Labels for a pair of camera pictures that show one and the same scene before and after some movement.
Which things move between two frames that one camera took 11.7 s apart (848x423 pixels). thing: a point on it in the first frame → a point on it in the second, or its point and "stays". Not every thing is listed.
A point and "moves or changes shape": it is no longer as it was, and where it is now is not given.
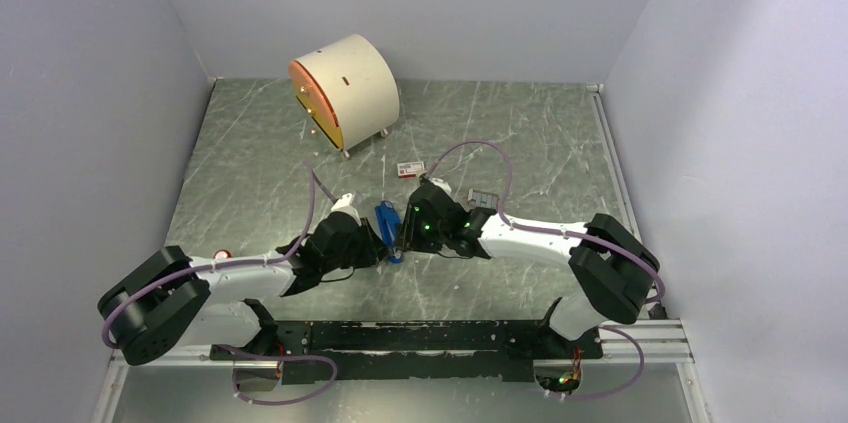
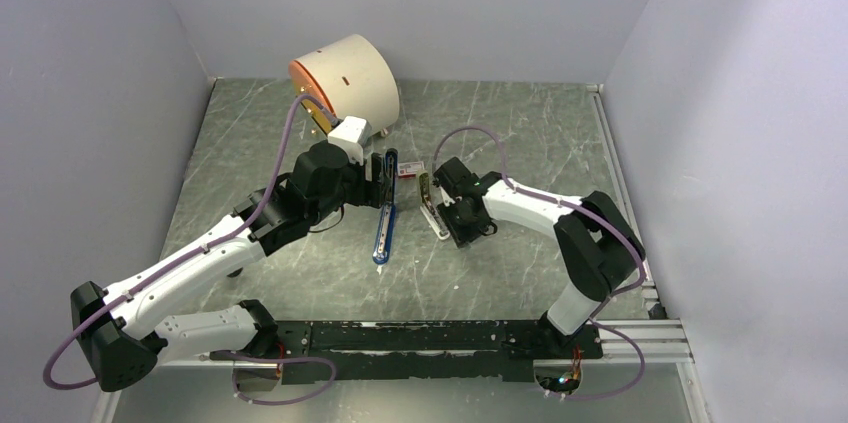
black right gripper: (409, 238) → (461, 235)
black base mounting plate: (409, 351) stays
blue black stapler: (389, 221) moves or changes shape
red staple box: (409, 169) stays
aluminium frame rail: (668, 342) stays
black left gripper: (373, 247) → (368, 192)
